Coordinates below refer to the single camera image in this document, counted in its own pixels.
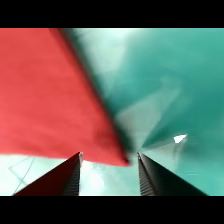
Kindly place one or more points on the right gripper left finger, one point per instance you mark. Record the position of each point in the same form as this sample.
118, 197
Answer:
61, 178

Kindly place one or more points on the red garment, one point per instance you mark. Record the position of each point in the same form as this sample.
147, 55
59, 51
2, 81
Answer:
50, 93

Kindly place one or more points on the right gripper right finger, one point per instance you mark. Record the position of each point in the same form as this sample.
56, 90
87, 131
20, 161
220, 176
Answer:
160, 181

